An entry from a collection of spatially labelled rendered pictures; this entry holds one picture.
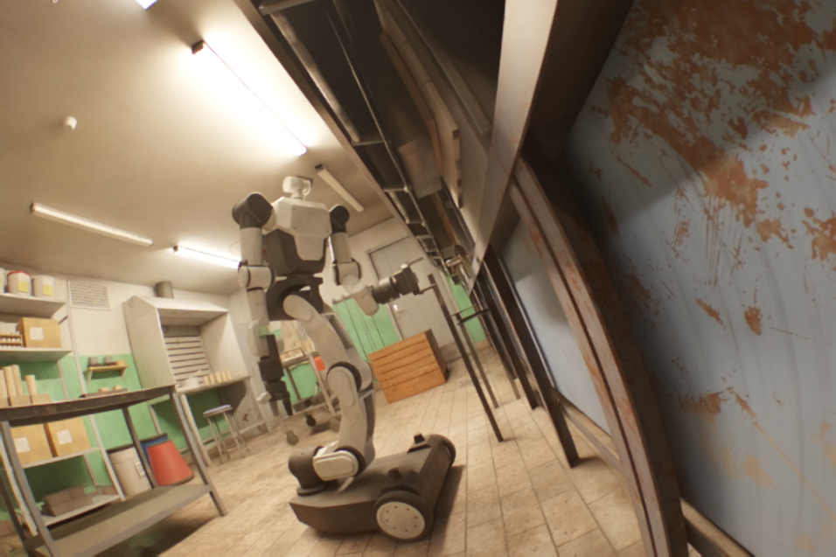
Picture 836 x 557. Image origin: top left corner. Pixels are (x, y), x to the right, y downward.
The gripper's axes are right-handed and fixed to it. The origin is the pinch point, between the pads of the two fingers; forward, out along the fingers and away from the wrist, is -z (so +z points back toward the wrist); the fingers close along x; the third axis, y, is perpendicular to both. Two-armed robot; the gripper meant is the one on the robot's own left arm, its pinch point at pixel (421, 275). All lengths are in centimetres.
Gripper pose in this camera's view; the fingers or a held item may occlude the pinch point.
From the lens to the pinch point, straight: 128.2
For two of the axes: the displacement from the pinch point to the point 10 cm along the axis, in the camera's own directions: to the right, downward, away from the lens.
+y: 1.6, 1.7, 9.7
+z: -9.0, 4.2, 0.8
